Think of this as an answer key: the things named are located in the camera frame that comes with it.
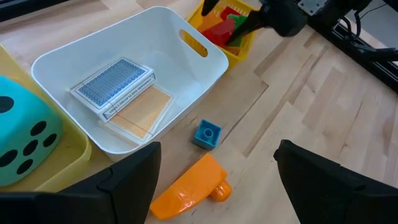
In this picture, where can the green two-stud block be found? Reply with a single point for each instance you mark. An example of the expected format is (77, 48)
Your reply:
(241, 19)

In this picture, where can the yellow slotted plastic basket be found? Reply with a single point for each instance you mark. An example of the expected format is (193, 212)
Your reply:
(245, 53)

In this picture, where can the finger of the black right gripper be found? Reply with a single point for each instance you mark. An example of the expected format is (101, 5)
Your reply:
(208, 6)
(252, 23)

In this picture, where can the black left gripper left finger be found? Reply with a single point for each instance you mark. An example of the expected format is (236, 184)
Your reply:
(124, 196)

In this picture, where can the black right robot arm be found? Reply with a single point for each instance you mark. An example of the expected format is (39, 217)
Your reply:
(339, 7)

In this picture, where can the teal foam die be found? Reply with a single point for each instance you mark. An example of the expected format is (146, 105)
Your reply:
(21, 109)

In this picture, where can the long orange toy block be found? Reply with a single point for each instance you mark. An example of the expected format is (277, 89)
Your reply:
(189, 186)

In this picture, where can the blue playing card box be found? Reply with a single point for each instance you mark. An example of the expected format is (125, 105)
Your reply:
(109, 82)

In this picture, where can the yellow translucent plastic tray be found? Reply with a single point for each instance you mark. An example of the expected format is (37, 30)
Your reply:
(71, 161)

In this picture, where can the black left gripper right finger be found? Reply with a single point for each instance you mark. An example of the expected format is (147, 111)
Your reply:
(326, 196)

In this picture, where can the orange sloped block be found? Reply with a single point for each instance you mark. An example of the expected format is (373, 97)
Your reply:
(210, 21)

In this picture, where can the orange playing card box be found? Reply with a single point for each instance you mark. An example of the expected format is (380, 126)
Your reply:
(146, 115)

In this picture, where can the small blue block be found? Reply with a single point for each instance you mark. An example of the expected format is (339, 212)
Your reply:
(206, 135)

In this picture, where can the red two-stud block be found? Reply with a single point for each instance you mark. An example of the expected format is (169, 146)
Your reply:
(220, 32)

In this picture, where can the white plastic bin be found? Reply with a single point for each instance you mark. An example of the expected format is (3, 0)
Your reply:
(140, 40)

